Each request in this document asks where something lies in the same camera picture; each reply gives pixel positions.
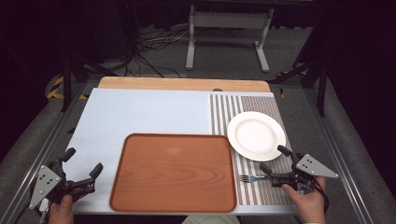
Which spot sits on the brown wood-grain tray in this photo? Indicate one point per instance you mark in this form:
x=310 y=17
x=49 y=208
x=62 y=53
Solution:
x=174 y=174

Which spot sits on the aluminium frame rail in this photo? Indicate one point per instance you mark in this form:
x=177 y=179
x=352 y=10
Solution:
x=40 y=155
x=339 y=155

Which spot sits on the black tripod stand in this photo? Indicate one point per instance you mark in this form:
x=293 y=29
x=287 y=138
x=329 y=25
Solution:
x=67 y=81
x=320 y=81

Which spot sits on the grey striped placemat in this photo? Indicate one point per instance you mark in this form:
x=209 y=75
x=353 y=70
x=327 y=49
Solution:
x=267 y=104

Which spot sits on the pale blue table mat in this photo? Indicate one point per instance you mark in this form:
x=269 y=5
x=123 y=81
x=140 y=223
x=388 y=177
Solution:
x=140 y=109

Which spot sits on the person's left hand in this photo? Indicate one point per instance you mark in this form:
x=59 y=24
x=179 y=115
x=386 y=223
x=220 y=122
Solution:
x=61 y=213

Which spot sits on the silver fork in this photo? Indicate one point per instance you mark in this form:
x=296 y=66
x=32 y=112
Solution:
x=249 y=179

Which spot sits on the white round plate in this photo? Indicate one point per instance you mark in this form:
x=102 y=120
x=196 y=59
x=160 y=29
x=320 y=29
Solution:
x=253 y=135

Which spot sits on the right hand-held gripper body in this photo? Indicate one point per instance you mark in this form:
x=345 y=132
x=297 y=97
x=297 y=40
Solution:
x=311 y=166

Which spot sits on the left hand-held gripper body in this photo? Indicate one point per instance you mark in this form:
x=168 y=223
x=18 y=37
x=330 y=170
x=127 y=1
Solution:
x=46 y=182

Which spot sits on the grey metal stand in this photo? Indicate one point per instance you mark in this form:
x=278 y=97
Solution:
x=229 y=20

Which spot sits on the person's right hand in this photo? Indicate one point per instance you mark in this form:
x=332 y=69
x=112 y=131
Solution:
x=309 y=203

